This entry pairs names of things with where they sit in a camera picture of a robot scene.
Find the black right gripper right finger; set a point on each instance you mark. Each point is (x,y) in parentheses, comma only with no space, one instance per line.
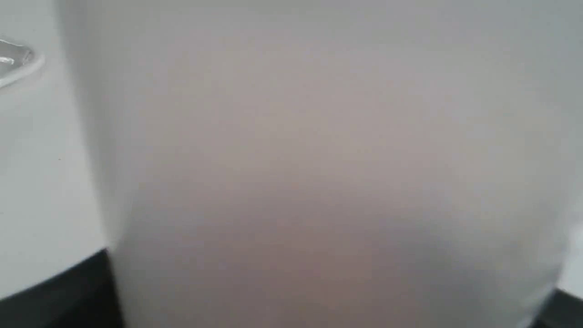
(563,310)

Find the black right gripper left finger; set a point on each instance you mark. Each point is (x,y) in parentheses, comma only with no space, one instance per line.
(83,296)

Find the translucent squeeze bottle amber liquid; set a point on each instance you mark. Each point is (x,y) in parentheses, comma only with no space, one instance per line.
(331,163)

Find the clear plastic tray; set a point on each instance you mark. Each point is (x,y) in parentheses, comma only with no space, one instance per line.
(18,61)

